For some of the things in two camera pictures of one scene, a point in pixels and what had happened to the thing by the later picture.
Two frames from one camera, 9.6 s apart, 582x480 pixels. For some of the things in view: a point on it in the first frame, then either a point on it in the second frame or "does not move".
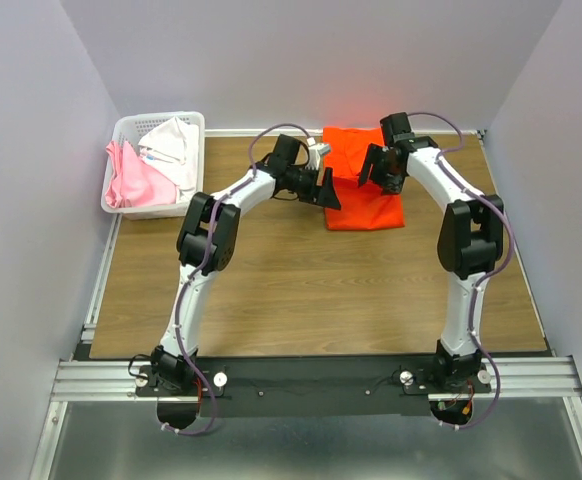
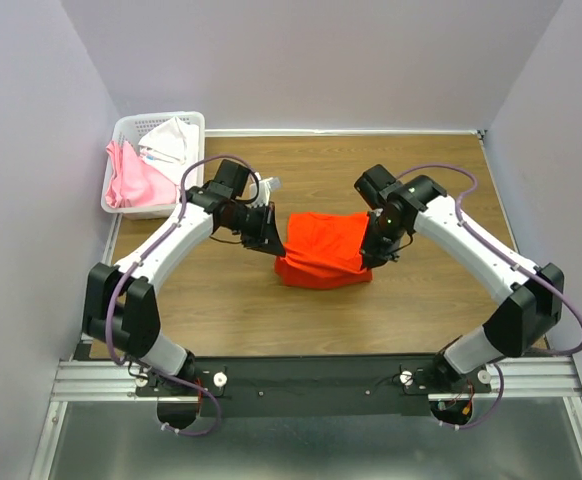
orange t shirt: (362, 207) to (324, 251)
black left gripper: (322, 195) to (266, 239)
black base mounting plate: (313, 386) does not move
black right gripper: (372, 155) to (372, 254)
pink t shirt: (134, 182) does not move
